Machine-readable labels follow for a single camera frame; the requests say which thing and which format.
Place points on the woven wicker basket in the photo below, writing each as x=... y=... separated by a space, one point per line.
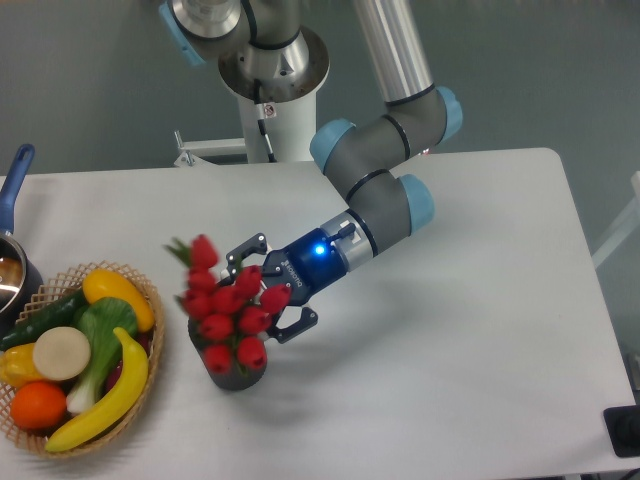
x=61 y=286

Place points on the black device at edge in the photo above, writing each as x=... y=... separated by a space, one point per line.
x=622 y=424

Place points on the green plastic cucumber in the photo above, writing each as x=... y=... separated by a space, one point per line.
x=59 y=313

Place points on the yellow plastic squash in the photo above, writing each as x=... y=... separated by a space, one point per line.
x=102 y=283

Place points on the red tulip bouquet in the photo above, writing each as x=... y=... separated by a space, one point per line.
x=230 y=319

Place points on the green plastic bok choy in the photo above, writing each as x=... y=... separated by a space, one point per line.
x=97 y=324

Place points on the dark grey ribbed vase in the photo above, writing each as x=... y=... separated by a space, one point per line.
x=237 y=378

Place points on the orange plastic orange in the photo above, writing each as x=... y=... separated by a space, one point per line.
x=38 y=405

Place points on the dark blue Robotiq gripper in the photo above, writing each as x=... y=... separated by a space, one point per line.
x=307 y=265

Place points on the yellow plastic banana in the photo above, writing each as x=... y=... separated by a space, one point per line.
x=113 y=406

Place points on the beige round slice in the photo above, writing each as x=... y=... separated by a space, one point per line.
x=61 y=353

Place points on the yellow plastic bell pepper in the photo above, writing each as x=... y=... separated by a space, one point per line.
x=17 y=366

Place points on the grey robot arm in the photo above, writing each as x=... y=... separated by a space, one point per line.
x=274 y=66

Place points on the blue handled saucepan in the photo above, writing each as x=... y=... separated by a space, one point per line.
x=20 y=279

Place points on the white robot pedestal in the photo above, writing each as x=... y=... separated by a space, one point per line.
x=271 y=132

